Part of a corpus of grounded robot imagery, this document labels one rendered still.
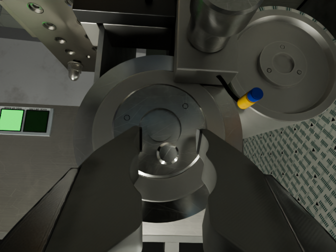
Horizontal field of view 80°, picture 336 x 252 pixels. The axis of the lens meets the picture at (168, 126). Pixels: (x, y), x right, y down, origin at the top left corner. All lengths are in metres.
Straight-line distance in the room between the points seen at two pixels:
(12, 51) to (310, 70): 2.52
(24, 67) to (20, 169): 1.93
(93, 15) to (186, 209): 0.19
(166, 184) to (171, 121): 0.05
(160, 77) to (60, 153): 0.41
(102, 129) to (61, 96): 2.06
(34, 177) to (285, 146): 0.53
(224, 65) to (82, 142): 0.13
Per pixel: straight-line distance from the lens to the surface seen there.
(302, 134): 0.30
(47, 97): 2.28
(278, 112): 0.22
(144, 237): 0.54
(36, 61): 2.46
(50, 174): 0.57
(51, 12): 0.44
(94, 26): 0.23
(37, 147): 0.58
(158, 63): 0.20
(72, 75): 0.58
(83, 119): 0.19
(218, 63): 0.17
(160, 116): 0.16
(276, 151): 0.35
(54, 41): 0.52
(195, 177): 0.17
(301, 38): 0.27
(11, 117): 0.62
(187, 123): 0.16
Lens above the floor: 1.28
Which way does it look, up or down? 11 degrees down
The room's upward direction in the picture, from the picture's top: 178 degrees counter-clockwise
